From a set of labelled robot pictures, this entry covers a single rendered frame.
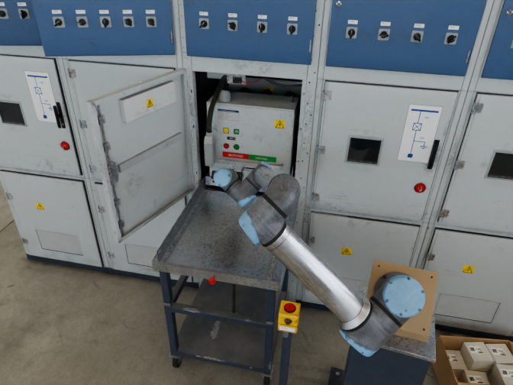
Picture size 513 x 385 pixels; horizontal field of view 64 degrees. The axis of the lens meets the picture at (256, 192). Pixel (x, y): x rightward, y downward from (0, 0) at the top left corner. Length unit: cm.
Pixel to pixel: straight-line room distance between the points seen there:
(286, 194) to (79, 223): 201
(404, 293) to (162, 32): 163
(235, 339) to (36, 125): 176
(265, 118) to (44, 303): 199
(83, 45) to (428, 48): 163
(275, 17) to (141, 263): 192
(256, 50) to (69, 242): 199
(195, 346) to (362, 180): 133
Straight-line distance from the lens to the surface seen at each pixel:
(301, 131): 224
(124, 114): 201
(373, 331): 164
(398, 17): 206
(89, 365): 283
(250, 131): 234
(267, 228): 139
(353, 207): 242
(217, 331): 260
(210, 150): 233
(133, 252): 308
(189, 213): 234
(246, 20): 211
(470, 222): 254
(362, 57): 209
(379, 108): 216
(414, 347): 193
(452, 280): 279
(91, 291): 325
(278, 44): 210
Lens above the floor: 218
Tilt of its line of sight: 32 degrees down
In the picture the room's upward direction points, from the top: 1 degrees clockwise
